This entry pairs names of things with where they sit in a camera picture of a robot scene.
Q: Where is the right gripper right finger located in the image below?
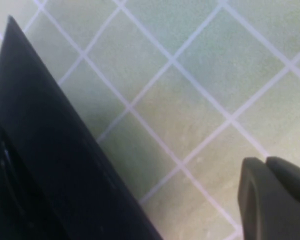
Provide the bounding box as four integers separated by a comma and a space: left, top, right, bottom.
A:
265, 155, 300, 212

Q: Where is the black glasses case patterned side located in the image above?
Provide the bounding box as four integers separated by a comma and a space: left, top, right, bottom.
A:
0, 14, 164, 240

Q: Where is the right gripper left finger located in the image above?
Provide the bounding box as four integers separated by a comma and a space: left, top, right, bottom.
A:
237, 156, 300, 240

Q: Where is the green checked tablecloth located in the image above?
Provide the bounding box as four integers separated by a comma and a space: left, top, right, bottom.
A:
0, 0, 300, 240

